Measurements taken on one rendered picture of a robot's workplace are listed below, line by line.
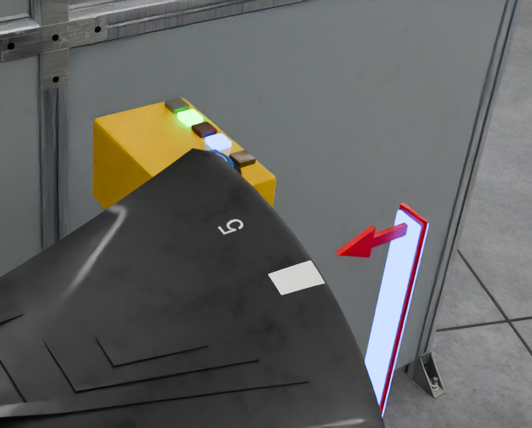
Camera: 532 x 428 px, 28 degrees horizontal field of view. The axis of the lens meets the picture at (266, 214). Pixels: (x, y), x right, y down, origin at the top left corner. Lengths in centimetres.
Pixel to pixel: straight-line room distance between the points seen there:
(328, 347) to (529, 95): 298
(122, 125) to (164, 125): 4
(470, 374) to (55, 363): 189
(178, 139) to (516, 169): 224
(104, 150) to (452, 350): 157
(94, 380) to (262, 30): 102
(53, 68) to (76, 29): 6
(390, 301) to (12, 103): 74
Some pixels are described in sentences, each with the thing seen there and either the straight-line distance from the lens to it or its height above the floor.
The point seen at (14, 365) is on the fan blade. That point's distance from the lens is 57.
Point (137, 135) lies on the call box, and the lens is 98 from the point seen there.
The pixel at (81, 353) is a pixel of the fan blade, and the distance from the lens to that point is 57.
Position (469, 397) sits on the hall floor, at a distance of 235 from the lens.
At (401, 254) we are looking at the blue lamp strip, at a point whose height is 116.
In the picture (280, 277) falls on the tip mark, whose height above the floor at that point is 119.
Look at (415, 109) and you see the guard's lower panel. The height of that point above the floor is 71.
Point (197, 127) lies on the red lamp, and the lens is 98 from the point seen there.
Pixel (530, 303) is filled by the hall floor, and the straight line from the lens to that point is 265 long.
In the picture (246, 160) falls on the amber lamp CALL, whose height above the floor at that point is 108.
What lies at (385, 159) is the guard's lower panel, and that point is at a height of 62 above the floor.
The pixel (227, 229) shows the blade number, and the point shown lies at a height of 120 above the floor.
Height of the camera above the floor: 158
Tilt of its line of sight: 35 degrees down
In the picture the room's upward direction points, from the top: 7 degrees clockwise
